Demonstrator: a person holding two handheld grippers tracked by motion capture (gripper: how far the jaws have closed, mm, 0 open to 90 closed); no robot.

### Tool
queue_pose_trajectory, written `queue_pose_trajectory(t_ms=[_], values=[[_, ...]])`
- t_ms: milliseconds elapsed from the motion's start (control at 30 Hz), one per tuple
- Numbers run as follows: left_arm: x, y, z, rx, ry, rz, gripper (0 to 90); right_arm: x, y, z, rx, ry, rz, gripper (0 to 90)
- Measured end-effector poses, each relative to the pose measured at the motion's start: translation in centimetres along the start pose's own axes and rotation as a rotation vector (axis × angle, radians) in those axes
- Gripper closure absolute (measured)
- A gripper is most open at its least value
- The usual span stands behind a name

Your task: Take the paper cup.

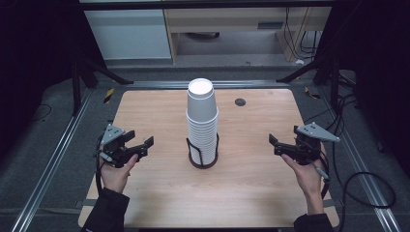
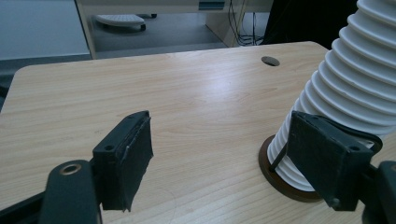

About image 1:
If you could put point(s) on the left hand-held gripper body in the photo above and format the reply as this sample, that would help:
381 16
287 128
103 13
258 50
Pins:
112 151

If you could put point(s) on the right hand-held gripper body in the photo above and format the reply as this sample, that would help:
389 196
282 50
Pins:
307 148

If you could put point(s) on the stack of white paper cups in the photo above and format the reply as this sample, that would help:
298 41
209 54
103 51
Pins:
202 109

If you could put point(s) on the person's left hand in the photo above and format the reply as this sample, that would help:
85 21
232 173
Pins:
114 179

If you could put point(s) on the person's right hand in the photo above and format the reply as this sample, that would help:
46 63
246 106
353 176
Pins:
309 180

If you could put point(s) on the yellow black tape strip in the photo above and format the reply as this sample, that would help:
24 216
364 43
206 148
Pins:
312 93
109 95

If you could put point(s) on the black round table grommet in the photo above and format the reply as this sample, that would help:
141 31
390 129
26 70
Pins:
240 102

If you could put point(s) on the grey tape piece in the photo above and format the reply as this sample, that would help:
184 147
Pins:
328 203
85 203

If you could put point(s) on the black metal stand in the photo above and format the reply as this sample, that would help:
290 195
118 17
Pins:
76 90
334 87

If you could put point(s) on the white cabinet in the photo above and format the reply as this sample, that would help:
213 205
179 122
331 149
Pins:
129 32

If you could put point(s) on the light wooden desk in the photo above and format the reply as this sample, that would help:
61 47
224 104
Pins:
225 19

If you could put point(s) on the aluminium floor rail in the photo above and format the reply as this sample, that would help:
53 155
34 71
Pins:
154 84
48 167
364 174

